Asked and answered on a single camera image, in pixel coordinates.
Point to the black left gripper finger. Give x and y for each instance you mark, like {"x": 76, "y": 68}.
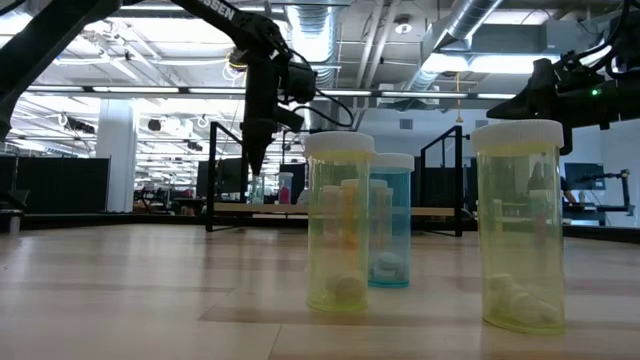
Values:
{"x": 263, "y": 142}
{"x": 251, "y": 142}

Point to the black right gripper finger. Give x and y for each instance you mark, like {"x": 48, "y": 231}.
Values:
{"x": 535, "y": 100}
{"x": 567, "y": 140}

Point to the teal medicine bottle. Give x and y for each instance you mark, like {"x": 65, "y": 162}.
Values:
{"x": 257, "y": 192}

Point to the pink medicine bottle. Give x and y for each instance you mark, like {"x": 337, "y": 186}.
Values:
{"x": 285, "y": 190}

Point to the wooden shelf black metal frame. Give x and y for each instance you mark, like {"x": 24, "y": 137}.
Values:
{"x": 235, "y": 208}

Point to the yellow medicine bottle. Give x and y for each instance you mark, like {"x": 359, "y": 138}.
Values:
{"x": 340, "y": 250}
{"x": 520, "y": 225}

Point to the blue bottle with white pills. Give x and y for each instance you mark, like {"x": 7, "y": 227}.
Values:
{"x": 395, "y": 225}

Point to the dark monitor on arm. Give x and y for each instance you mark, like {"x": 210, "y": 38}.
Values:
{"x": 585, "y": 176}

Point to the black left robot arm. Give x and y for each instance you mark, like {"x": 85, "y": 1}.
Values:
{"x": 30, "y": 45}

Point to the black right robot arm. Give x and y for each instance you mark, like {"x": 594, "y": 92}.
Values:
{"x": 627, "y": 55}

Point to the black desk monitors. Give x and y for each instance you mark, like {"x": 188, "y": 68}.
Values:
{"x": 227, "y": 177}

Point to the person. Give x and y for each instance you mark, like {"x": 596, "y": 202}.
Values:
{"x": 569, "y": 192}

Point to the long ceiling light strip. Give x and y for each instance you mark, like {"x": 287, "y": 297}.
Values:
{"x": 135, "y": 90}

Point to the white column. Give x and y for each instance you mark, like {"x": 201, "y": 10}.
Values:
{"x": 116, "y": 165}

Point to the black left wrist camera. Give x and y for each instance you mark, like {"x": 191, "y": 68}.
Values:
{"x": 292, "y": 120}

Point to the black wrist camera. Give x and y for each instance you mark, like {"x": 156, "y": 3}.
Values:
{"x": 574, "y": 64}
{"x": 292, "y": 120}

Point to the black ceiling camera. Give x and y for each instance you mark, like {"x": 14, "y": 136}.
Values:
{"x": 237, "y": 60}

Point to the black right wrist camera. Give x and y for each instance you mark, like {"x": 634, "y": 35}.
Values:
{"x": 574, "y": 64}

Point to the silver round air duct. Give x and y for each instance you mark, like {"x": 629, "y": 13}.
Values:
{"x": 312, "y": 30}
{"x": 465, "y": 17}

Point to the black metal table frame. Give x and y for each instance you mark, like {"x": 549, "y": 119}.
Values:
{"x": 125, "y": 220}

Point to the black partition wall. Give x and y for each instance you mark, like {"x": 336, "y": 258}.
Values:
{"x": 60, "y": 185}

